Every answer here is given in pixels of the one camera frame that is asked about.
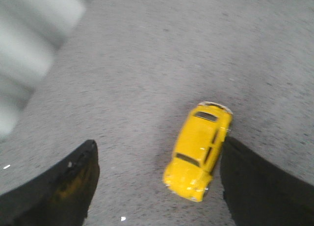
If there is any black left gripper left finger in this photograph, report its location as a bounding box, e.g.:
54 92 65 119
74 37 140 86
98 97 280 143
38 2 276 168
0 140 100 226

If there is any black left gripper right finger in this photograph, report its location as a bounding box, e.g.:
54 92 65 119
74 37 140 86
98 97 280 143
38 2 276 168
220 137 314 226

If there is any grey pleated curtain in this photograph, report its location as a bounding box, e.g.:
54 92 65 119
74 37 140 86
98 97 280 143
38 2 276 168
0 0 90 139

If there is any yellow beetle toy car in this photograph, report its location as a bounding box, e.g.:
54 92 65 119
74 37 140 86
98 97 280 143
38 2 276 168
163 101 233 202

